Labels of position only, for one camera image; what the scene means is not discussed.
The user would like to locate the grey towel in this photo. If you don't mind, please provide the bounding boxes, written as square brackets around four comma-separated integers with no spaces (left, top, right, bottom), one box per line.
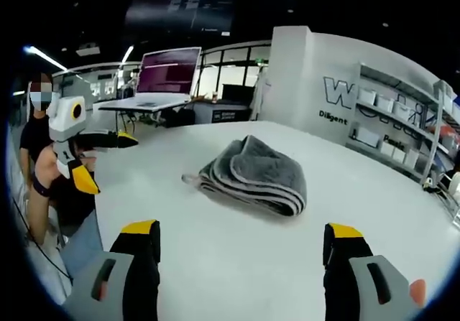
[180,134,308,218]

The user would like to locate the person's left hand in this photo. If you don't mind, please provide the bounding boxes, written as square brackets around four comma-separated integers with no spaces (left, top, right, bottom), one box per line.
[74,144,97,164]

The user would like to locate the person's black shirt torso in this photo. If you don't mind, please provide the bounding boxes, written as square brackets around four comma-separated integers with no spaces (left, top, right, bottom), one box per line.
[19,114,96,238]

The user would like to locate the white desk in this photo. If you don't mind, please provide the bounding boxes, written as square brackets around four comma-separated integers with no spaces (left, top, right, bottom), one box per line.
[98,93,192,129]

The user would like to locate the person's blue jeans legs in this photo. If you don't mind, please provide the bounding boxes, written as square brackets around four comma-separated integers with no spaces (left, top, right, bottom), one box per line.
[62,208,106,279]

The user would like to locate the ceiling projector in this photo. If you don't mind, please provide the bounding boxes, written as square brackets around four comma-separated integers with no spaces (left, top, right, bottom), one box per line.
[76,43,101,57]

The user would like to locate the monitor with purple screen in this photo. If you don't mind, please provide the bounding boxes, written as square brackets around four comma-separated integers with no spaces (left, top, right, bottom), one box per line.
[135,47,203,96]

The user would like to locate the black cabinet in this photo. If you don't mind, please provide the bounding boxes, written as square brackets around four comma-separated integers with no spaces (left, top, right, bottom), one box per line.
[211,83,257,124]

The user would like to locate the metal shelf rack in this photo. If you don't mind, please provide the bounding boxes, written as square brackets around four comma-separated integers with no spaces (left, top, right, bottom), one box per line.
[346,61,460,186]

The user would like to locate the row of white storage boxes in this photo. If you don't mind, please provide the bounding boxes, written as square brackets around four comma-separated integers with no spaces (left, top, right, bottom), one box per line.
[354,88,422,168]

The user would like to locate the thin black cable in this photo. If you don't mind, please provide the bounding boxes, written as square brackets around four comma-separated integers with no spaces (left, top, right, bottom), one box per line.
[11,197,74,286]

